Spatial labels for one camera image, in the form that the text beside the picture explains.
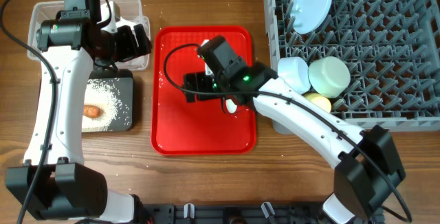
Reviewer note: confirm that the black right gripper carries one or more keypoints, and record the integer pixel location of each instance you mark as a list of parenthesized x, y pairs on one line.
[(198, 78)]

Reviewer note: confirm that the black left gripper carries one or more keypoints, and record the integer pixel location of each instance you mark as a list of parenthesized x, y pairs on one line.
[(131, 50)]

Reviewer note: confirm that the white plastic spoon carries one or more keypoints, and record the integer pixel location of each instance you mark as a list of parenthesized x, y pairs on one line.
[(230, 106)]

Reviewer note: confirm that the pile of white rice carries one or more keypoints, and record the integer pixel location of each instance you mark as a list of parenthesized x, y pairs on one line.
[(106, 114)]

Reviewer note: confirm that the orange carrot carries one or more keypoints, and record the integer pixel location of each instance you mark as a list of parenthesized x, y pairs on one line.
[(92, 111)]

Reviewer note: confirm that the small light blue bowl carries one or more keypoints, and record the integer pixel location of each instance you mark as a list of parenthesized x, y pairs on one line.
[(295, 72)]

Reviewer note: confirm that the yellow plastic cup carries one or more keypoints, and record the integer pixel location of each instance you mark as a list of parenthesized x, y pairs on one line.
[(319, 101)]

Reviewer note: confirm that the green bowl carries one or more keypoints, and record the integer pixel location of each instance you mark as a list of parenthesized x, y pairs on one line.
[(329, 76)]

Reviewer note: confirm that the large light blue plate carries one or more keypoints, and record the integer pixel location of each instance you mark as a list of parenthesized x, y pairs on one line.
[(308, 14)]

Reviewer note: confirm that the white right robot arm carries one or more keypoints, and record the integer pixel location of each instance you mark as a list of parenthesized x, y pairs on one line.
[(367, 166)]

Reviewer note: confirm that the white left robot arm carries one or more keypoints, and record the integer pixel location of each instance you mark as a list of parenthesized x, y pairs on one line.
[(53, 182)]

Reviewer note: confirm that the clear plastic waste bin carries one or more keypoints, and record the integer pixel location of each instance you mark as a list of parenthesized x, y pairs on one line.
[(128, 12)]

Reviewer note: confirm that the black waste tray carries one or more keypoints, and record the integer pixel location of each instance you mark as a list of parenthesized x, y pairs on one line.
[(120, 93)]

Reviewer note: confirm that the grey dishwasher rack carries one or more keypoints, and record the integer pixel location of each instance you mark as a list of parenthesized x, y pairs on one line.
[(391, 48)]

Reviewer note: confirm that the red plastic tray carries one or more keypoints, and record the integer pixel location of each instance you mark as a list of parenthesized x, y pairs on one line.
[(179, 127)]

